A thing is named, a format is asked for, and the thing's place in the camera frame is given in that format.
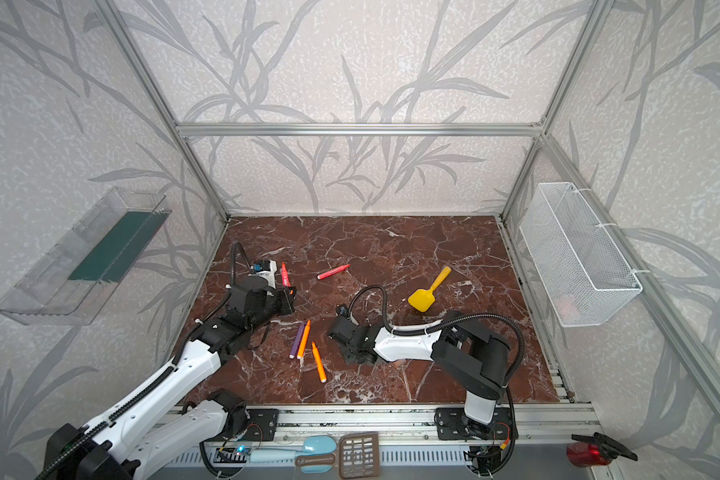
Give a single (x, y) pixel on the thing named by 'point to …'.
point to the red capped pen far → (333, 271)
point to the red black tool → (596, 451)
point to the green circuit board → (238, 454)
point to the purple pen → (297, 341)
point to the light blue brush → (315, 445)
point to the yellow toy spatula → (422, 299)
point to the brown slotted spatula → (359, 455)
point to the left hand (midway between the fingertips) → (300, 280)
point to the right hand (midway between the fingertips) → (349, 334)
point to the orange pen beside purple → (304, 340)
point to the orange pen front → (321, 368)
